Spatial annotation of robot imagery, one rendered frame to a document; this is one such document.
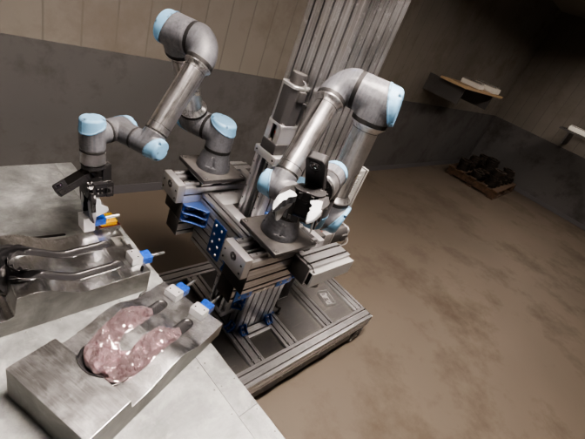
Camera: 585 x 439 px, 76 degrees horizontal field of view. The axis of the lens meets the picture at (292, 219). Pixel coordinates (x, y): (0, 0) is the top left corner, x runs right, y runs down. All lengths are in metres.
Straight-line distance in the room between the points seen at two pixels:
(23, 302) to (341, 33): 1.26
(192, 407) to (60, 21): 2.26
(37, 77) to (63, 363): 2.03
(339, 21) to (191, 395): 1.27
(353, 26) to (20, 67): 1.99
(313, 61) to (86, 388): 1.24
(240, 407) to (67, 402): 0.44
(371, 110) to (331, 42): 0.40
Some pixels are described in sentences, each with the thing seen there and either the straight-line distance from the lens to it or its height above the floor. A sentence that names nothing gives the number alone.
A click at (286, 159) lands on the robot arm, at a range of 1.07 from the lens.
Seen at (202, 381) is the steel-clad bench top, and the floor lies 0.80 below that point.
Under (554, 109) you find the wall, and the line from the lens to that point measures 8.86.
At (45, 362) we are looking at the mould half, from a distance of 1.10.
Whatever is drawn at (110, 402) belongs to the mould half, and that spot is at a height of 0.91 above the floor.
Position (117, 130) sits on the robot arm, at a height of 1.26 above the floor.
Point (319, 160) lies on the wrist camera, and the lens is 0.79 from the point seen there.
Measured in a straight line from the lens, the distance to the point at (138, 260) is 1.35.
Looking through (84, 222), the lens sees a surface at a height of 0.94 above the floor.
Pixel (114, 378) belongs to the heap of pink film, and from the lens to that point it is 1.11.
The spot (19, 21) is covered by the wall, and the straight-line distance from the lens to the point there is 2.73.
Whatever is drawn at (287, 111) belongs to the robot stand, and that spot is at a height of 1.44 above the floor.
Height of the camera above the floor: 1.81
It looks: 30 degrees down
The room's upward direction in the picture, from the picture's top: 22 degrees clockwise
